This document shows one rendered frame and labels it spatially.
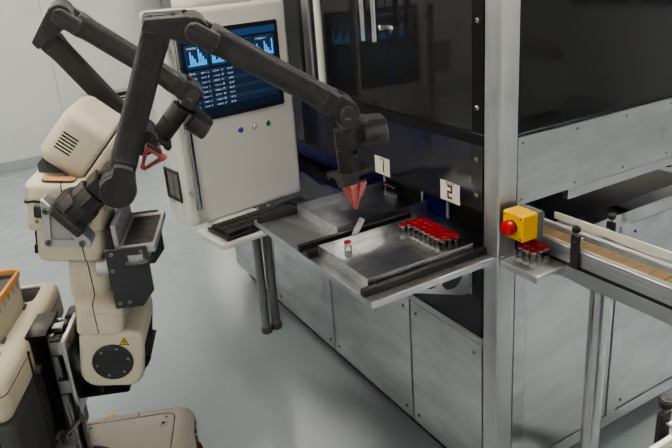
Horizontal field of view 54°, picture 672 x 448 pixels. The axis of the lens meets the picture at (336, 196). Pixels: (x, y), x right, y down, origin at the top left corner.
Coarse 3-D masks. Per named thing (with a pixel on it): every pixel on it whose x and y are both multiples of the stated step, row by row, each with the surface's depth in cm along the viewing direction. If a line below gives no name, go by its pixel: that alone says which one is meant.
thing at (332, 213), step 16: (368, 192) 231; (304, 208) 213; (320, 208) 222; (336, 208) 220; (352, 208) 219; (368, 208) 218; (384, 208) 217; (400, 208) 207; (416, 208) 210; (320, 224) 206; (336, 224) 207; (352, 224) 199
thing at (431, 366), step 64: (320, 320) 289; (384, 320) 239; (448, 320) 203; (576, 320) 202; (640, 320) 221; (384, 384) 250; (448, 384) 212; (512, 384) 194; (576, 384) 211; (640, 384) 232
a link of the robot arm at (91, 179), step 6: (108, 168) 144; (96, 174) 144; (102, 174) 144; (132, 174) 145; (90, 180) 143; (96, 180) 142; (90, 186) 142; (96, 186) 143; (90, 192) 143; (96, 192) 143
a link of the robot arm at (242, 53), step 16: (192, 32) 130; (208, 32) 131; (224, 32) 134; (208, 48) 132; (224, 48) 136; (240, 48) 137; (256, 48) 139; (240, 64) 139; (256, 64) 139; (272, 64) 140; (288, 64) 144; (272, 80) 142; (288, 80) 143; (304, 80) 144; (304, 96) 145; (320, 96) 146; (336, 96) 147; (336, 112) 148
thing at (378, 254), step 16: (336, 240) 187; (352, 240) 190; (368, 240) 193; (384, 240) 193; (400, 240) 192; (320, 256) 185; (336, 256) 185; (352, 256) 184; (368, 256) 183; (384, 256) 183; (400, 256) 182; (416, 256) 181; (432, 256) 173; (448, 256) 175; (352, 272) 170; (368, 272) 174; (384, 272) 166; (400, 272) 168
